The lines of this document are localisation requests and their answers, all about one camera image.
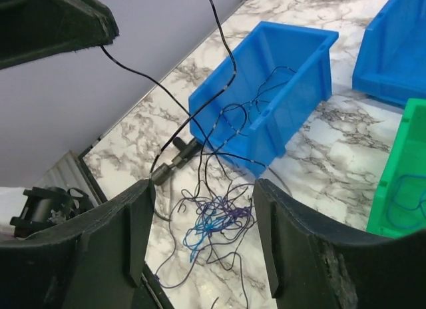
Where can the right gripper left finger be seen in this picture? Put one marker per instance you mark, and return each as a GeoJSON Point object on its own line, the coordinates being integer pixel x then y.
{"type": "Point", "coordinates": [94, 260]}

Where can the black socket tool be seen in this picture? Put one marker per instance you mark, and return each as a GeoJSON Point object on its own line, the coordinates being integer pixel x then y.
{"type": "Point", "coordinates": [187, 151]}

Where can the green bin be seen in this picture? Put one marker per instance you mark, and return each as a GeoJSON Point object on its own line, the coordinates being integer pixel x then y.
{"type": "Point", "coordinates": [398, 206]}

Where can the far blue bin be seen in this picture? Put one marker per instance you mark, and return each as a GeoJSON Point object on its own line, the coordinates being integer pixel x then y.
{"type": "Point", "coordinates": [390, 65]}

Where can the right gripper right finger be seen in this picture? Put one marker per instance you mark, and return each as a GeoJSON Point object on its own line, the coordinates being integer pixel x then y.
{"type": "Point", "coordinates": [314, 261]}

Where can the near blue bin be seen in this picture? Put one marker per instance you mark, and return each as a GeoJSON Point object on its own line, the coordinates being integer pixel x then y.
{"type": "Point", "coordinates": [256, 100]}

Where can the blue bin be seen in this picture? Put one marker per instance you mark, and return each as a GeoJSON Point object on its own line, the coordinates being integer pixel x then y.
{"type": "Point", "coordinates": [390, 65]}
{"type": "Point", "coordinates": [256, 100]}

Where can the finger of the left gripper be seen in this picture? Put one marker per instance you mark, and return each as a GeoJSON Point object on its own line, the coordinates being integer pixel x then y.
{"type": "Point", "coordinates": [36, 29]}

